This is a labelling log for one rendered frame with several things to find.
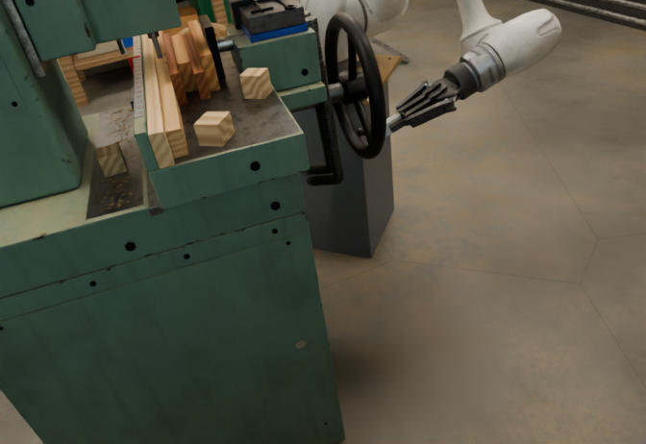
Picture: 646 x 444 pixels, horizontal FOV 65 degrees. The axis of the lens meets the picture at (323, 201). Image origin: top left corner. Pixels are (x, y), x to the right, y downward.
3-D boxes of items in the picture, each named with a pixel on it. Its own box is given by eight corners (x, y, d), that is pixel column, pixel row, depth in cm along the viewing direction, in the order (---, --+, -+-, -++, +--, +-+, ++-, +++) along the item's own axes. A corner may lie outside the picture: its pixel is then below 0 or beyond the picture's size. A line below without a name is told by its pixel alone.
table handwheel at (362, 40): (398, 56, 82) (337, -15, 101) (279, 84, 78) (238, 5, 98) (391, 185, 103) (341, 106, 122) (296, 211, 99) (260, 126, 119)
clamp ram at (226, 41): (260, 71, 89) (249, 18, 84) (217, 81, 88) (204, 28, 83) (250, 56, 96) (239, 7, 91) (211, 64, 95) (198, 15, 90)
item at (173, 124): (188, 155, 68) (181, 128, 66) (174, 159, 67) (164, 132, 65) (163, 31, 120) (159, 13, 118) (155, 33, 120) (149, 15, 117)
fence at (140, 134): (160, 169, 66) (145, 131, 62) (146, 173, 65) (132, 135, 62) (147, 42, 114) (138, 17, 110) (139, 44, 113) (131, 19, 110)
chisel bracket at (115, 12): (186, 36, 84) (170, -19, 79) (97, 54, 81) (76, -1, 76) (182, 25, 90) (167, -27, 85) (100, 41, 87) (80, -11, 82)
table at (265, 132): (373, 154, 74) (370, 116, 71) (161, 211, 68) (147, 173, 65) (277, 41, 122) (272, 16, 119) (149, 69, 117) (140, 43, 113)
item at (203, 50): (220, 89, 86) (211, 53, 82) (209, 91, 85) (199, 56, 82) (204, 50, 104) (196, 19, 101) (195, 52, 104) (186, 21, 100)
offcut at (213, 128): (199, 146, 70) (192, 124, 68) (212, 132, 73) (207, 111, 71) (222, 147, 69) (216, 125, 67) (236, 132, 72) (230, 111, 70)
